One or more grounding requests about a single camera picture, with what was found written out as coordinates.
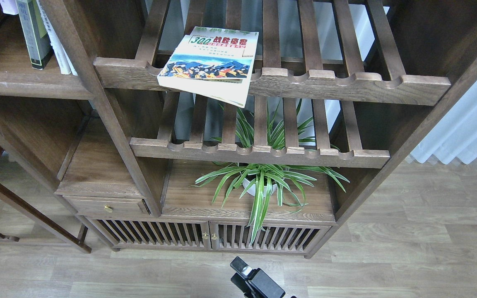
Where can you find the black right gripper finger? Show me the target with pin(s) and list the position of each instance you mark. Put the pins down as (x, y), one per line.
(254, 283)

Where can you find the colourful cover paperback book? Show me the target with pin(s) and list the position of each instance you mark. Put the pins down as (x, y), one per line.
(213, 62)

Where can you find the black and green book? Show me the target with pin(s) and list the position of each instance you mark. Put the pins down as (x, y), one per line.
(35, 34)

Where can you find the white purple-edged book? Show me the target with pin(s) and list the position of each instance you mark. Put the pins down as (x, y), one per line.
(9, 7)

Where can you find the white plant pot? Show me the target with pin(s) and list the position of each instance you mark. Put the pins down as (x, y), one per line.
(250, 187)

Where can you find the green spider plant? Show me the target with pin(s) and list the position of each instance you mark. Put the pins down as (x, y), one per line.
(233, 174)

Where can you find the dark wooden bookshelf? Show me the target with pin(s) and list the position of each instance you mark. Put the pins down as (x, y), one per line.
(357, 88)

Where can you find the brass drawer knob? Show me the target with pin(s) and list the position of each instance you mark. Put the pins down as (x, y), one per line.
(108, 209)

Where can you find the white curtain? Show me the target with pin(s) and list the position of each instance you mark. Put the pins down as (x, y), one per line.
(455, 136)

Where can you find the white upright book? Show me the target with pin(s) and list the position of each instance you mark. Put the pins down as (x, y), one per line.
(65, 64)

